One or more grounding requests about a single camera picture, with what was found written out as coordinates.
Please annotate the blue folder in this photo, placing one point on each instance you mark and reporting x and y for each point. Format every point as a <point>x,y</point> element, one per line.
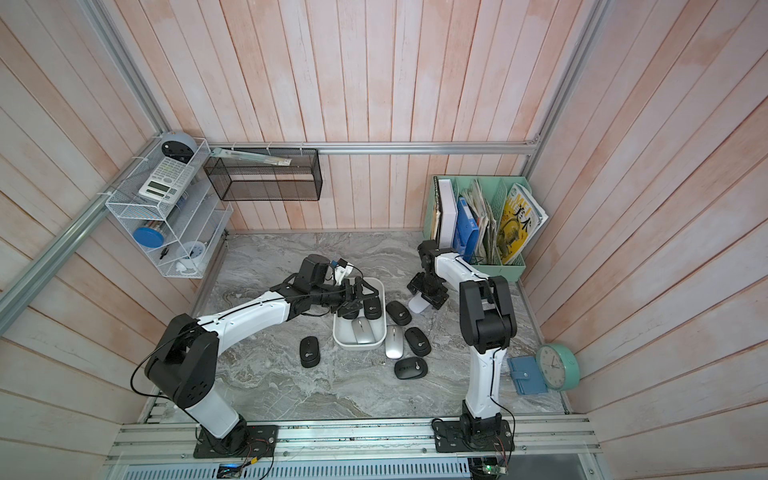
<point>466,231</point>

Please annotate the black wire basket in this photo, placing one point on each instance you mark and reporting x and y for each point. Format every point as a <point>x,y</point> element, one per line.
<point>265,174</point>

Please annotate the aluminium rail frame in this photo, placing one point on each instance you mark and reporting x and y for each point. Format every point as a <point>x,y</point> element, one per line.
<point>546,447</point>

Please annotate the blue wallet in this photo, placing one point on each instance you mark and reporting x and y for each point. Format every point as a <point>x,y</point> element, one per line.
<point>526,376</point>

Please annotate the silver mouse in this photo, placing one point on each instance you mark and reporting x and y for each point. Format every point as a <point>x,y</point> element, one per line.
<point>362,331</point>
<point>394,342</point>

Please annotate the newspaper bundle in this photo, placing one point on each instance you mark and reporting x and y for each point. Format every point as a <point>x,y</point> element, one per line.
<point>485,251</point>

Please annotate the green file organizer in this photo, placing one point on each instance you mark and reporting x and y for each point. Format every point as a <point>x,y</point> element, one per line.
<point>494,189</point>

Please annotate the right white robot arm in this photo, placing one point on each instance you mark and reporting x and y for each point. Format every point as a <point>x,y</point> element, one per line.
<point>487,323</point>

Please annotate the white mouse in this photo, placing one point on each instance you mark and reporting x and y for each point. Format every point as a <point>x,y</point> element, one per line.
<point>418,304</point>

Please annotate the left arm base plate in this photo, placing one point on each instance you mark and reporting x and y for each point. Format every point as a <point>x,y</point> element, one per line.
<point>258,441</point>

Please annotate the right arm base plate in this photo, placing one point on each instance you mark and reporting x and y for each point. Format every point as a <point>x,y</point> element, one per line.
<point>450,437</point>

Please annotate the white calculator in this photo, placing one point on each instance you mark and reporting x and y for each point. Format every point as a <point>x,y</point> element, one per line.
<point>167,181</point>

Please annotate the yellow magazine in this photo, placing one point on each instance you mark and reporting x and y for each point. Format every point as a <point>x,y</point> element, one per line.
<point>521,218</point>

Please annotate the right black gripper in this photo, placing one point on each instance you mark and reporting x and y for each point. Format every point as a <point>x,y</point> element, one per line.
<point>435,299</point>

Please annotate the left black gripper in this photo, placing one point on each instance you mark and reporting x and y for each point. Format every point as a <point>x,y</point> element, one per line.
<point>348,299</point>

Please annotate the white wire shelf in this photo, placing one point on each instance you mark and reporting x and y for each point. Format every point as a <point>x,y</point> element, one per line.
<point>198,215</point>

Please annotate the white storage box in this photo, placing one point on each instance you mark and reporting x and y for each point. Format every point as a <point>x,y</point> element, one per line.
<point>342,330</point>

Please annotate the blue lid jar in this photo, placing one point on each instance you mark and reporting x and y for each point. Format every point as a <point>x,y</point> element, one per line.
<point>150,234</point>

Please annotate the green alarm clock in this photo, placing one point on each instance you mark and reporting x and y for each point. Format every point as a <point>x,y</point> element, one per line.
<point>558,366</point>

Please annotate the round grey speaker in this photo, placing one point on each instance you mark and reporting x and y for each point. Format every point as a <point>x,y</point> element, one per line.
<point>178,146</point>

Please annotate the black mouse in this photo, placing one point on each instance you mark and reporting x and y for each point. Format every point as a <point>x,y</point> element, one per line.
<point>372,308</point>
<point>309,351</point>
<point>399,313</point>
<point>410,368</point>
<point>418,341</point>

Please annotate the white book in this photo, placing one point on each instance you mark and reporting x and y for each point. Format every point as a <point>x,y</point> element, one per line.
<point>448,213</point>

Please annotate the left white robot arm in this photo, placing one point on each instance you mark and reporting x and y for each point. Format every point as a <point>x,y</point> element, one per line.
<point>184,363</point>

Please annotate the white cup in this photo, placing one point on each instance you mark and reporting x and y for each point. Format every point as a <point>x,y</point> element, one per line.
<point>189,257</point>

